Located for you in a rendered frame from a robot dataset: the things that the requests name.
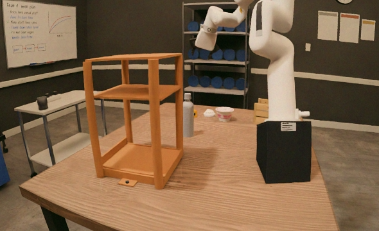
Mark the orange wooden shelving unit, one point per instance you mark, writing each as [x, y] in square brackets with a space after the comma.
[127, 161]

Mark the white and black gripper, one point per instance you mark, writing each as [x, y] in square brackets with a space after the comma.
[205, 40]

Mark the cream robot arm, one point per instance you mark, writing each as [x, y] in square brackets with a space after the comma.
[264, 42]

